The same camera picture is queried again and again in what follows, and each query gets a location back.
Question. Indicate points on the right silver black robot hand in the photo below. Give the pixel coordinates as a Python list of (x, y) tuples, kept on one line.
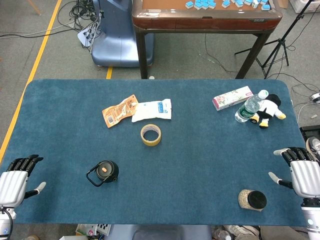
[(306, 178)]

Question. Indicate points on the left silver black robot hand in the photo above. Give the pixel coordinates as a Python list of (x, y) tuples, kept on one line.
[(12, 183)]

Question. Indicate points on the black round kettle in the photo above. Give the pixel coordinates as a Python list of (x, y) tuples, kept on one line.
[(106, 173)]

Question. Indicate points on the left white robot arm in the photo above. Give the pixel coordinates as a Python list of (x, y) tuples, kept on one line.
[(3, 220)]

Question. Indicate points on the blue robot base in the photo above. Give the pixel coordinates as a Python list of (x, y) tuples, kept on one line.
[(117, 45)]

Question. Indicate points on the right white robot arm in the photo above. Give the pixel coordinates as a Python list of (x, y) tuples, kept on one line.
[(312, 220)]

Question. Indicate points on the grey sneaker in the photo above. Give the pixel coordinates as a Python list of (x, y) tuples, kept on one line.
[(313, 147)]

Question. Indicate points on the black box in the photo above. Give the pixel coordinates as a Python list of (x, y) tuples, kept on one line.
[(308, 131)]

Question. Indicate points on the glass jar with black lid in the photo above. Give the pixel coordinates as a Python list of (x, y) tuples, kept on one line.
[(255, 200)]

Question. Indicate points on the black white penguin plush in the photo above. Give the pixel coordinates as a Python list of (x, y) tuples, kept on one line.
[(271, 107)]

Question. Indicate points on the white plug adapter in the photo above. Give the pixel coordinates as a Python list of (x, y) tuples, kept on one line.
[(316, 97)]

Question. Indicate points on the white sneakers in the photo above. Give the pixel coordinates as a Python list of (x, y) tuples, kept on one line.
[(240, 231)]

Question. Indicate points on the clear water bottle green label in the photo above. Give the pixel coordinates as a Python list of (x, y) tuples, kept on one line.
[(246, 111)]

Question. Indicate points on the checkerboard calibration card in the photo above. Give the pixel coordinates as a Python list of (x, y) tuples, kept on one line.
[(103, 228)]

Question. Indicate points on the pink floral tissue box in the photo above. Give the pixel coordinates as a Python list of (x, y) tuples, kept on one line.
[(230, 98)]

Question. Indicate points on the orange snack packet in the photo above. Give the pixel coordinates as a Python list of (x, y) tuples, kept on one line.
[(117, 112)]

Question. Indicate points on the black tripod stand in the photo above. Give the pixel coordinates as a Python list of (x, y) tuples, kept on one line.
[(275, 53)]

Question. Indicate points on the blue felt table cover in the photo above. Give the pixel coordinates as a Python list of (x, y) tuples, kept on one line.
[(175, 162)]

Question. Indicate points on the yellow tape roll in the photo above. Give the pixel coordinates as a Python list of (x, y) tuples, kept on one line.
[(143, 140)]

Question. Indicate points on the white plastic packet blue print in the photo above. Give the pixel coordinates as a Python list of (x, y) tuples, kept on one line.
[(155, 110)]

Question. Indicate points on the white power strip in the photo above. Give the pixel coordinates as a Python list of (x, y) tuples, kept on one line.
[(83, 37)]

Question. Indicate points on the white storage box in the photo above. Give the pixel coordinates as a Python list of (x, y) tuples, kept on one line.
[(306, 5)]

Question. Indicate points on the cardboard box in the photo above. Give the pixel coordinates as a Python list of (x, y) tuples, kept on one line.
[(283, 3)]

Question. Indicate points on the white chair wooden legs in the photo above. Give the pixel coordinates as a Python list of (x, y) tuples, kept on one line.
[(33, 6)]

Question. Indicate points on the white face mahjong tile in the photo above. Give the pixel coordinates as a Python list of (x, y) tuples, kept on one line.
[(255, 3)]

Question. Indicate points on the brown mahjong table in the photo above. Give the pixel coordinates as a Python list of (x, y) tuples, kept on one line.
[(200, 17)]

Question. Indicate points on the blue mahjong tile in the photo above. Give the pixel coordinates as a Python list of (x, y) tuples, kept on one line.
[(189, 4)]

